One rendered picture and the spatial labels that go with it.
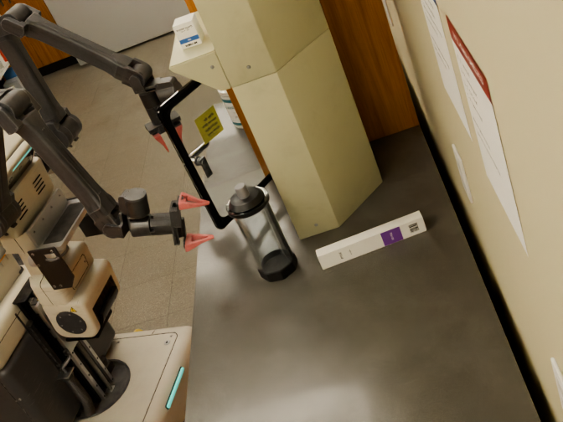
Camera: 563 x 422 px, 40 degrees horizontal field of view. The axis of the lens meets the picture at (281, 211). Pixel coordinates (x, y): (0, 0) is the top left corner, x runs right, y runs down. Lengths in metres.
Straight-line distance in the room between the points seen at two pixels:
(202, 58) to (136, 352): 1.58
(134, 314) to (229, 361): 2.00
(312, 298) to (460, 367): 0.44
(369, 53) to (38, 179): 1.08
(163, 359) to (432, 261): 1.43
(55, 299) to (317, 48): 1.20
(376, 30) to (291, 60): 0.42
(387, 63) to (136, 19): 4.95
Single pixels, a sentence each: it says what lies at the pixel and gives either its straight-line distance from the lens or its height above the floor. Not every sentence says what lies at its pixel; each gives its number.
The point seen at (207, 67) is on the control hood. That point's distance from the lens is 1.79.
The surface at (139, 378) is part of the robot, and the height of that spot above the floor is 0.28.
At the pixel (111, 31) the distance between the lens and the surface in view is 7.07.
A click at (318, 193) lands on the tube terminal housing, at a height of 1.06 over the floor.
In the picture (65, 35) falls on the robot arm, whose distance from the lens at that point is 2.33.
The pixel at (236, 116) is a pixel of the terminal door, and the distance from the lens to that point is 2.11.
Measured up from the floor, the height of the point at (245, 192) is 1.19.
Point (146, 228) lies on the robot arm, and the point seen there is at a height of 1.15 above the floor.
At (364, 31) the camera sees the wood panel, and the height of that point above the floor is 1.28.
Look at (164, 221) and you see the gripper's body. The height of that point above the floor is 1.15.
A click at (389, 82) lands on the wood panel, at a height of 1.10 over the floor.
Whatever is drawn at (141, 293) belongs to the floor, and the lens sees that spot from 3.87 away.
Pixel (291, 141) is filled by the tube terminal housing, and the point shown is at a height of 1.23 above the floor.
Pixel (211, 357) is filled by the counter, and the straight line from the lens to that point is 1.83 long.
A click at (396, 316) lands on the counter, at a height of 0.94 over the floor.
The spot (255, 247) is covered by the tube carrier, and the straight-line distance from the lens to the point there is 1.88.
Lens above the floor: 2.11
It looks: 33 degrees down
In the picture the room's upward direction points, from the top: 24 degrees counter-clockwise
